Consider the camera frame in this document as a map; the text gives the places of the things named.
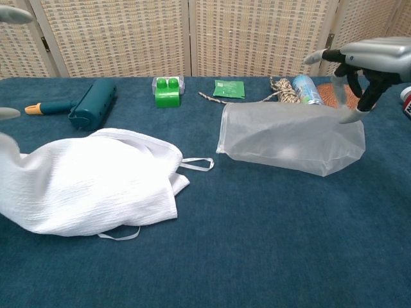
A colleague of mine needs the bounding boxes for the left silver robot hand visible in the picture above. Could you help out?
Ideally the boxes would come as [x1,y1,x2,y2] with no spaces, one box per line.
[0,6,33,155]

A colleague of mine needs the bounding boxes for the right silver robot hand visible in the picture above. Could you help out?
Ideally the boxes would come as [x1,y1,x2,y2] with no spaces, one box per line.
[303,37,411,124]

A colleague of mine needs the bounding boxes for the transparent plastic zip bag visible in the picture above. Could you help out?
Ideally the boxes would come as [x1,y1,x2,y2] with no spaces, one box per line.
[215,76,367,177]

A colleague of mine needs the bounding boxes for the white cloth garment with straps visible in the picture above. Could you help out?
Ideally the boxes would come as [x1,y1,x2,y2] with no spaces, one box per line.
[0,127,214,241]

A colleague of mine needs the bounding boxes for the red juice bottle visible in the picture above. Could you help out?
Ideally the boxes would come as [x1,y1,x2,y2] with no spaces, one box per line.
[399,85,411,121]

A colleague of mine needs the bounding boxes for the round woven rattan coaster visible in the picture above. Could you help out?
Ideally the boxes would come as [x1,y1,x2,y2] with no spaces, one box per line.
[317,82,366,109]

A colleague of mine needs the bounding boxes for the light blue beverage can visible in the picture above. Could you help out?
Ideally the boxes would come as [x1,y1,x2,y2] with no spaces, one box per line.
[292,74,325,107]

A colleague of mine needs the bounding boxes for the woven folding screen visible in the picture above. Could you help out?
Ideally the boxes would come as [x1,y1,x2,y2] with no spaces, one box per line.
[0,0,411,78]

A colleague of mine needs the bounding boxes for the teal lint roller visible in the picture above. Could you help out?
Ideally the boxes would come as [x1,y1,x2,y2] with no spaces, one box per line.
[24,78,117,132]

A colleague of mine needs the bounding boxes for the green foil sachet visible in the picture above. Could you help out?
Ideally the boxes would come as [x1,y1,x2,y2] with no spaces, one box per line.
[213,79,247,99]

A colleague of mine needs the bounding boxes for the green toy building block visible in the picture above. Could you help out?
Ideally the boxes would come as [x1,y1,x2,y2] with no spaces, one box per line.
[155,78,183,109]

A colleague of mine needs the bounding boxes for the blue table cloth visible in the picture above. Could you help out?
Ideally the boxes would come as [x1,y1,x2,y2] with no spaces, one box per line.
[0,76,411,308]

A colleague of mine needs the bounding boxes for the braided beige rope bundle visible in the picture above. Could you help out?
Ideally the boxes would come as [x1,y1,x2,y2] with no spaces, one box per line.
[198,76,302,105]

